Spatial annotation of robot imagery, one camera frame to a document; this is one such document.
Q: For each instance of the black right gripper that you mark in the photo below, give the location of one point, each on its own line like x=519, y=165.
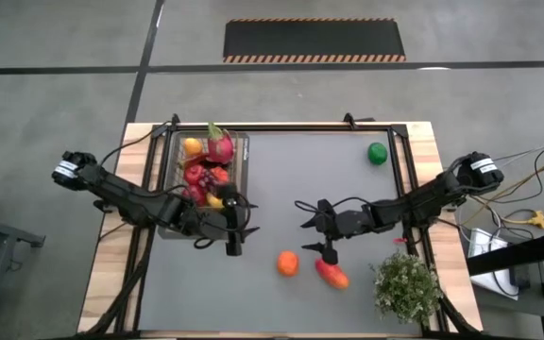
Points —
x=343, y=224

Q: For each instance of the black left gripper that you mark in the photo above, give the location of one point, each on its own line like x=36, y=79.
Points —
x=232, y=222

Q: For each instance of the yellow banana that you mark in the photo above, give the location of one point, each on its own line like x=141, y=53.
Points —
x=214, y=202

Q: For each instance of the orange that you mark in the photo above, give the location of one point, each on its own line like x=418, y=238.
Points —
x=288, y=263

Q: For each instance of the red orange mango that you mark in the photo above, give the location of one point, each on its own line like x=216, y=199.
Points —
x=333, y=276

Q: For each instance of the red grape bunch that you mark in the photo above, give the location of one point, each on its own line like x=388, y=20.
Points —
x=208, y=179

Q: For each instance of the red round fruit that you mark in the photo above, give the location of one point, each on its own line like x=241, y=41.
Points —
x=195, y=194

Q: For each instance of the red apple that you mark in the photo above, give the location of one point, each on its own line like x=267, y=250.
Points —
x=193, y=174

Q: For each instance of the pink dragon fruit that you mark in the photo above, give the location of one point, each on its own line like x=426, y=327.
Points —
x=220, y=147

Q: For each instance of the yellow orange mango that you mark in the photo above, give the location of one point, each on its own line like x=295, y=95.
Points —
x=192, y=147

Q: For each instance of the green round fruit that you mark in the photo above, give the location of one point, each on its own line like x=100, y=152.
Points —
x=378, y=153

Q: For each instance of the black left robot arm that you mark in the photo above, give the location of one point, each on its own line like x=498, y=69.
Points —
x=125, y=198

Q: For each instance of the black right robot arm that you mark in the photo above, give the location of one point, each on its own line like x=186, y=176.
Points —
x=418, y=203

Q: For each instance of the fruit tray basket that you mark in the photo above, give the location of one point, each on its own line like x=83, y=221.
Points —
x=242, y=165

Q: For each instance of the grey table mat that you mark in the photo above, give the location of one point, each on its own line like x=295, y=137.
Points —
x=277, y=165

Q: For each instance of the small red tag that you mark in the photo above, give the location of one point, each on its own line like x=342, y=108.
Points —
x=399, y=241

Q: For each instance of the small potted green plant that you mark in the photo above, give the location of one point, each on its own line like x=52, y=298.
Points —
x=406, y=288

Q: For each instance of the white paper box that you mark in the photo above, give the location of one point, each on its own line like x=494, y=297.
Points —
x=484, y=250

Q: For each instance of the black orange-striped floor mat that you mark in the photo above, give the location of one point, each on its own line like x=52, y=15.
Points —
x=314, y=40

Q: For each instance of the yellow power strip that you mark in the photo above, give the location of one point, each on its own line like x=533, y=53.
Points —
x=538, y=219

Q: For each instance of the black frame clamp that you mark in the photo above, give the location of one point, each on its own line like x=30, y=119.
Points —
x=175, y=119
x=349, y=118

